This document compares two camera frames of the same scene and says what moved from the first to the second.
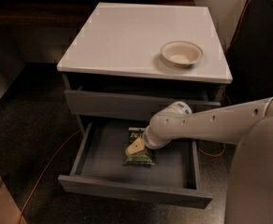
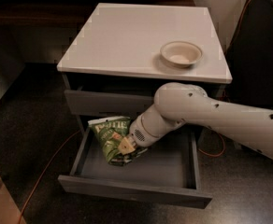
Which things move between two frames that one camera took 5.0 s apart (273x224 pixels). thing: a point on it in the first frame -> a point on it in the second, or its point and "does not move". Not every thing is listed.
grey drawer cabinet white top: [133, 62] does not move
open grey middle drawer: [96, 161] does not move
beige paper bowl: [180, 54] does not move
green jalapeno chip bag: [145, 157] -> [111, 132]
